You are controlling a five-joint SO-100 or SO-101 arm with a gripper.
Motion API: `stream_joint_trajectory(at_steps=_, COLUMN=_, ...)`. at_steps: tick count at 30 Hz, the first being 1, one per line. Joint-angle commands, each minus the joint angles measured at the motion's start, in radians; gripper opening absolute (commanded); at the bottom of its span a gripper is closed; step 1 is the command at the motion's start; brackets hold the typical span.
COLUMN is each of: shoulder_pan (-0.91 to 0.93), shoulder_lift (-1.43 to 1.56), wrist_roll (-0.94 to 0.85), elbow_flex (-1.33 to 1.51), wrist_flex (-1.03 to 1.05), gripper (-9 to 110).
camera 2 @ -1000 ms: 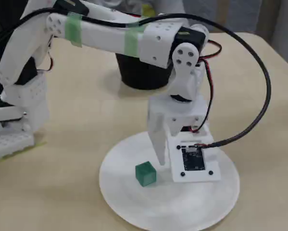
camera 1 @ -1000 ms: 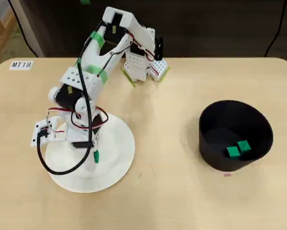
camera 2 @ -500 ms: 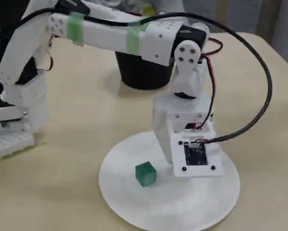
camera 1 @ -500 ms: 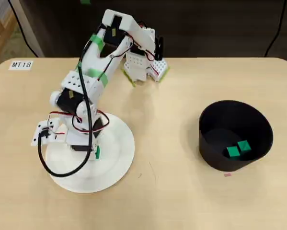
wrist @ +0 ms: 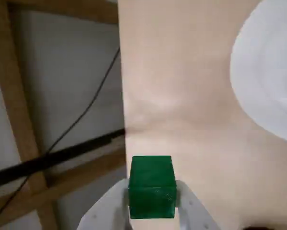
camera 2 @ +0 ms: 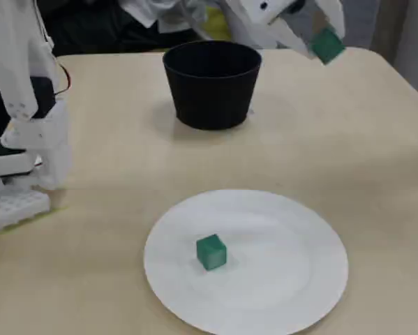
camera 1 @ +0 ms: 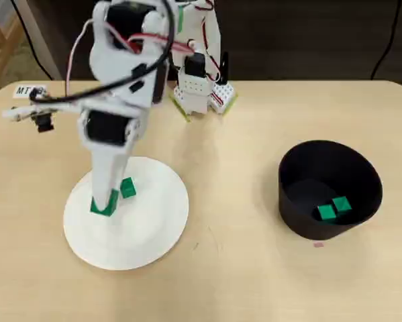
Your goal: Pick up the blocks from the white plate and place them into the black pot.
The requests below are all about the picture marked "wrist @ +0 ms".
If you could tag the wooden frame shelf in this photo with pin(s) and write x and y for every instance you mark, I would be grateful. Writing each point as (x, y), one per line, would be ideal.
(18, 107)

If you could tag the black bar with print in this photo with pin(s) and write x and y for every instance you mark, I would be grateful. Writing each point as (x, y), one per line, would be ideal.
(61, 155)

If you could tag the white round plate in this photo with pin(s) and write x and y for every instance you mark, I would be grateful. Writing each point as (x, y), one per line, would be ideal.
(265, 72)

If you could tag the green cube block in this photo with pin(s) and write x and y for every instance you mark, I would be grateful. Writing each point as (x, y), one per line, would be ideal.
(152, 191)

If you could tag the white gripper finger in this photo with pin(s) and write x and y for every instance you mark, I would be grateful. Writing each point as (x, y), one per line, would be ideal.
(193, 215)
(109, 208)

